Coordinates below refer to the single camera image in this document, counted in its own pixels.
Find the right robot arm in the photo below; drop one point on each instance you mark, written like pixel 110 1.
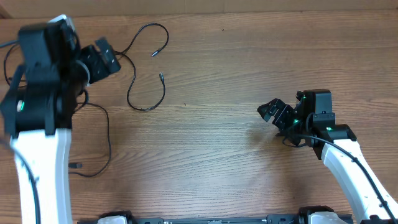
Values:
pixel 312 123

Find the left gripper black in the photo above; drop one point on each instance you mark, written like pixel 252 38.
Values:
pixel 92 57

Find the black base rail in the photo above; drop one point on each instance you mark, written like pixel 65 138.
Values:
pixel 304 215

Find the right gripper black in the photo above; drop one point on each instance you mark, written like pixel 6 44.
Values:
pixel 272 108

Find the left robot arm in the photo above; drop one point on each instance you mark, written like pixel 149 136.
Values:
pixel 38 109

